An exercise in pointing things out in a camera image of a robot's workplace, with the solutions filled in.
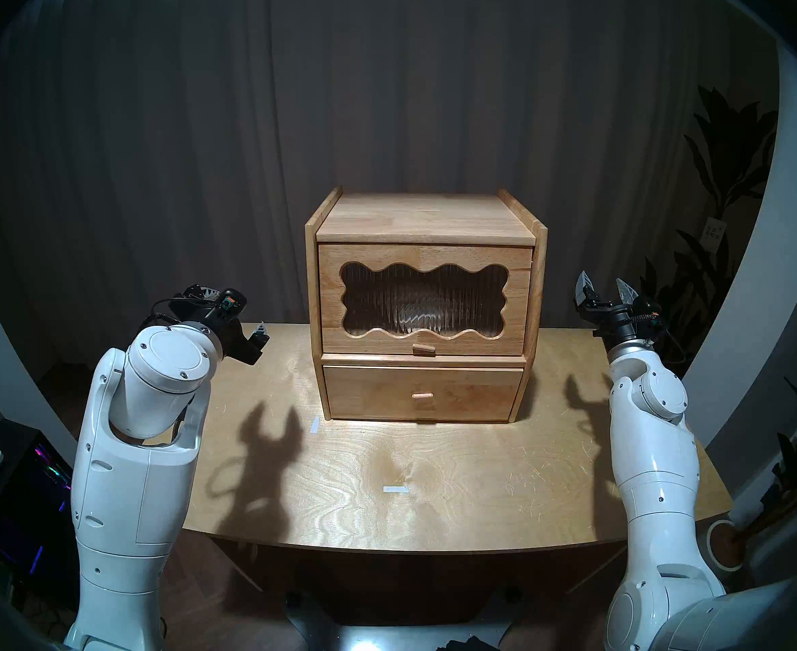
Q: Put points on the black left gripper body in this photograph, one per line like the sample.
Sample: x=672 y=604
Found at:
x=232 y=338

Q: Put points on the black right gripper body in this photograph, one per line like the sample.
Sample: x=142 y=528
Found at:
x=617 y=324

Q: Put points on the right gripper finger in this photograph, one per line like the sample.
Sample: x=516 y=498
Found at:
x=628 y=293
x=586 y=291

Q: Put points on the wooden door ribbed glass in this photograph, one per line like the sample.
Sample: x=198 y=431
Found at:
x=371 y=263

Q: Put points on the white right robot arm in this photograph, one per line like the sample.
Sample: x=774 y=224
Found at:
x=656 y=466

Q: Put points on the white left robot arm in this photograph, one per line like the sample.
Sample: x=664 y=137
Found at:
x=134 y=466

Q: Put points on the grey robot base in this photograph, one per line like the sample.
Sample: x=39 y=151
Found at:
x=358 y=629

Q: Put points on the wooden drawer with knob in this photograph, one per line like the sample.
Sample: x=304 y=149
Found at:
x=371 y=393

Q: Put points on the white plant tag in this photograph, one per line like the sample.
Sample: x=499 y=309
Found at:
x=714 y=230

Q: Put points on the wooden cabinet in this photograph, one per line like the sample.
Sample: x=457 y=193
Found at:
x=425 y=219

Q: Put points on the tall dark leafy plant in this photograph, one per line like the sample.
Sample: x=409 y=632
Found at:
x=731 y=148

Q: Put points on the pleated curtain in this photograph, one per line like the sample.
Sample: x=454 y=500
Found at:
x=168 y=148

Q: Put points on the black computer tower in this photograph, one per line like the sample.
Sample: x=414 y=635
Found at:
x=39 y=514

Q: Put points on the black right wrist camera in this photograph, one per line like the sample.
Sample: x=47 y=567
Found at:
x=651 y=317

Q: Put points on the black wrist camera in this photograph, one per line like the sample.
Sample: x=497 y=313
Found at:
x=227 y=302
x=651 y=317

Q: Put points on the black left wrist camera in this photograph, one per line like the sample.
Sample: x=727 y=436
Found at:
x=227 y=302

